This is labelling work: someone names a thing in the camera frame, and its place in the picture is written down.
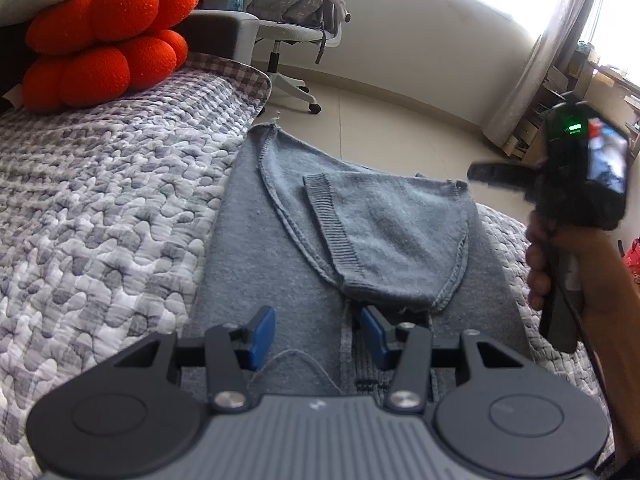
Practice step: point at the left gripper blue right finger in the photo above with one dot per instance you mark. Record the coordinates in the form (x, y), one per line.
(380, 338)

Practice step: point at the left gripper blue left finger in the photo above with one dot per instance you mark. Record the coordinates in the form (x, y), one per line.
(256, 339)

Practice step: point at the grey knitted cat sweater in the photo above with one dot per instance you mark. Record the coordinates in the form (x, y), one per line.
(317, 239)

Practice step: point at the person's right forearm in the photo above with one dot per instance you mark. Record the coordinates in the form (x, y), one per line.
(611, 321)

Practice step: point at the person's right hand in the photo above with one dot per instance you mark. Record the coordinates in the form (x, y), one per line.
(598, 269)

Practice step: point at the red patterned basket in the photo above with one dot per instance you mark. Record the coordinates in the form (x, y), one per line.
(632, 260)

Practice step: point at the wooden desk shelf unit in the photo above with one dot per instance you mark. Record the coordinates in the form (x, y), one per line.
(582, 79)

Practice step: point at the right beige curtain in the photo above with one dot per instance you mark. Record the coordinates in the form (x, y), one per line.
(554, 45)

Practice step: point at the grey white quilted bedspread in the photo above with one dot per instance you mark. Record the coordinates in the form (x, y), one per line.
(106, 220)

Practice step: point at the grey checkered blanket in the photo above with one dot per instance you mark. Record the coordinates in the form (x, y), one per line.
(254, 83)

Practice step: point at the white office chair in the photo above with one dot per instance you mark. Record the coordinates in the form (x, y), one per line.
(328, 36)

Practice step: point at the orange pumpkin cushion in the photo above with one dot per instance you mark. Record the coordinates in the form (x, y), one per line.
(91, 52)

